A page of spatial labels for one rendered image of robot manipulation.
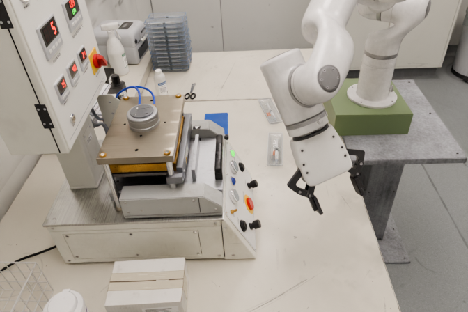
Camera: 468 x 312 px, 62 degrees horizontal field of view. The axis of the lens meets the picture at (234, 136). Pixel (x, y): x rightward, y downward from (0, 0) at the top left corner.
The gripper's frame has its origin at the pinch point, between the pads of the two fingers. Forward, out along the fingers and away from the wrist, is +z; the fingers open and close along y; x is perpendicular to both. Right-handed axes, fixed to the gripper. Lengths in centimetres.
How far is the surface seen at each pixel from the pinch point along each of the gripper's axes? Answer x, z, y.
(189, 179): -26.3, -11.5, 29.2
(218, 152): -28.6, -14.6, 19.2
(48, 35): -5, -53, 39
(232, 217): -24.0, 2.3, 22.7
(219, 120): -86, -17, 15
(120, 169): -21, -22, 43
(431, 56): -231, 19, -164
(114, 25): -108, -74, 40
